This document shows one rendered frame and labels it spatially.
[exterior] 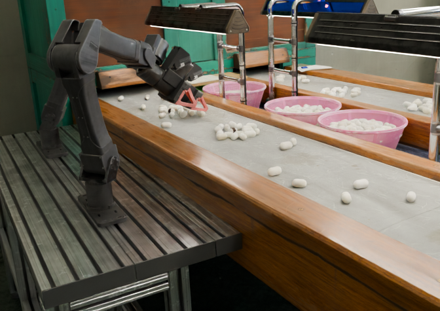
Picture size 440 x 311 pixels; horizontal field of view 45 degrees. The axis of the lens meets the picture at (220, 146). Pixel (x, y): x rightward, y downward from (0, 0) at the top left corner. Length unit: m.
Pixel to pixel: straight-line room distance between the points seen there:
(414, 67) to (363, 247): 3.74
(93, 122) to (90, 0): 1.09
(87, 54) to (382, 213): 0.70
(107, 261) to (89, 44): 0.46
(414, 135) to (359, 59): 2.47
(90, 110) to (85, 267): 0.36
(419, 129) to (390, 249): 0.84
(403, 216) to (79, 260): 0.65
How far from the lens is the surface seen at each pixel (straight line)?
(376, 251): 0.91
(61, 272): 1.10
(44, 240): 1.24
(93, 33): 1.21
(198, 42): 2.47
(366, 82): 2.33
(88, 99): 1.23
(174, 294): 1.15
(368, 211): 1.11
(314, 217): 1.01
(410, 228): 1.06
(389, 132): 1.58
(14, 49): 3.05
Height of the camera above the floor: 1.20
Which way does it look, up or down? 17 degrees down
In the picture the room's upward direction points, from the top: 3 degrees counter-clockwise
